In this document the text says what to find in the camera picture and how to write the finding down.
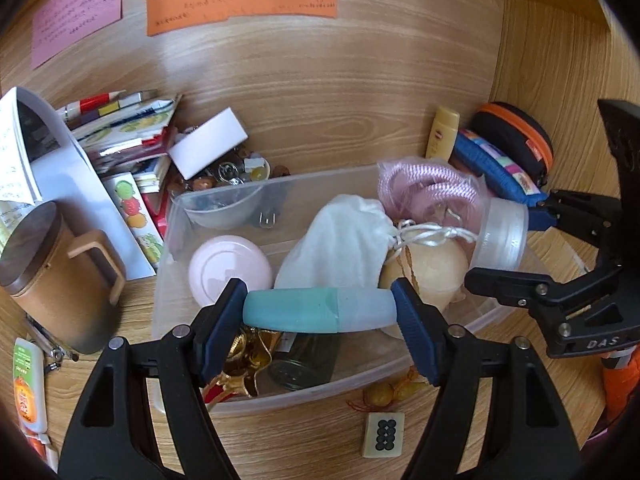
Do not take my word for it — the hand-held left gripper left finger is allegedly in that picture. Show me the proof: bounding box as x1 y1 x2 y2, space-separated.
57 277 249 480

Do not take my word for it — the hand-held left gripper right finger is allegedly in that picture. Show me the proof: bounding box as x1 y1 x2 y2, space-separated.
391 277 583 480

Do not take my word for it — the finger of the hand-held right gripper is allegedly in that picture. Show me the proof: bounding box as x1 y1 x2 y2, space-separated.
464 245 640 359
526 187 626 257

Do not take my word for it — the clear plastic jar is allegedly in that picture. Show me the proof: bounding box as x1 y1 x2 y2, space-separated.
467 197 531 273

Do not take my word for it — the clear plastic storage box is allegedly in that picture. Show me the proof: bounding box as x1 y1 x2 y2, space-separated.
150 162 551 416

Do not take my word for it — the teal translucent tube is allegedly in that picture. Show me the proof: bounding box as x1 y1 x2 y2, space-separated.
242 287 398 335

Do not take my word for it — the glass bottle with white label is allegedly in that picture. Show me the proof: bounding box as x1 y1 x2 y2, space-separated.
267 332 343 391

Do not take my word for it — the wooden desktop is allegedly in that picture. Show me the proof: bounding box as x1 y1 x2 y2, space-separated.
0 0 640 480

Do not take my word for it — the gold ornament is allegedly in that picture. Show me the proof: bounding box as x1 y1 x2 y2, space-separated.
202 325 283 406

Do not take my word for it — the beige ball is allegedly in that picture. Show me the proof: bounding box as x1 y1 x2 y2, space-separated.
377 240 471 311

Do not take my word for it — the blue pencil case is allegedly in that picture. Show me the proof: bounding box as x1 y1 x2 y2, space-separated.
448 129 543 206

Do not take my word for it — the yellow bead charm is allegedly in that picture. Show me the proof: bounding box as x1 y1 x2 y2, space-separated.
347 367 431 411

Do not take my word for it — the black case with orange zip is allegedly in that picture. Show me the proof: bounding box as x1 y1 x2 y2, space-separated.
470 102 554 188

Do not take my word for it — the mahjong tile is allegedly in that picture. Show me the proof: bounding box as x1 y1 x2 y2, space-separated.
361 411 406 458

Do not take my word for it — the small clear plastic bowl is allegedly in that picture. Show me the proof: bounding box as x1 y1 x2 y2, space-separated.
182 152 273 231

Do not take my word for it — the yellow sunscreen bottle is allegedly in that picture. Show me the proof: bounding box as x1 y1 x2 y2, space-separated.
425 106 461 160

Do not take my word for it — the red flat packet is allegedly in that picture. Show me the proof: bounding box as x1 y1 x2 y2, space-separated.
137 187 168 241

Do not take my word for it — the fruit printed booklet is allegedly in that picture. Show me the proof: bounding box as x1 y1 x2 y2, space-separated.
102 172 166 273

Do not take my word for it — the pile of small trinkets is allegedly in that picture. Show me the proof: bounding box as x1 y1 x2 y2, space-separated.
170 147 273 193

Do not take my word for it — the wooden mug with lid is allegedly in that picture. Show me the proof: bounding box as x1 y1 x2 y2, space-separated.
0 200 126 356

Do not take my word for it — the small metal tool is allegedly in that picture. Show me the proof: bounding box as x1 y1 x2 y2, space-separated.
22 312 81 376

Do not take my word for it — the white rectangular box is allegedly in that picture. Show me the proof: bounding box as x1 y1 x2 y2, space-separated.
167 107 249 180

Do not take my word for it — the orange labelled tube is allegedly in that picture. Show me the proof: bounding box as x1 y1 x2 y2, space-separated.
12 337 51 436

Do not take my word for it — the white paper booklet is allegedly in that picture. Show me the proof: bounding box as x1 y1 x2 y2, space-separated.
0 86 157 281

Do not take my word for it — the stack of books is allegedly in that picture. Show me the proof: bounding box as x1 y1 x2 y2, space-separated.
62 91 183 196

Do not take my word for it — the red white marker pen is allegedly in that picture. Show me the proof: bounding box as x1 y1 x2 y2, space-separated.
57 91 126 118

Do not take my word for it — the orange paper note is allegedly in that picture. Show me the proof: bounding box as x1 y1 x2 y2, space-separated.
146 0 340 37

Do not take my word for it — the pink paper note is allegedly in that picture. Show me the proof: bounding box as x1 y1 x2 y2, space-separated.
31 0 124 71

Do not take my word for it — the white drawstring pouch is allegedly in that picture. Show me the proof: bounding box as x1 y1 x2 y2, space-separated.
274 194 473 291

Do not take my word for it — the pink rope coil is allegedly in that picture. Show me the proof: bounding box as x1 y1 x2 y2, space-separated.
376 156 488 231

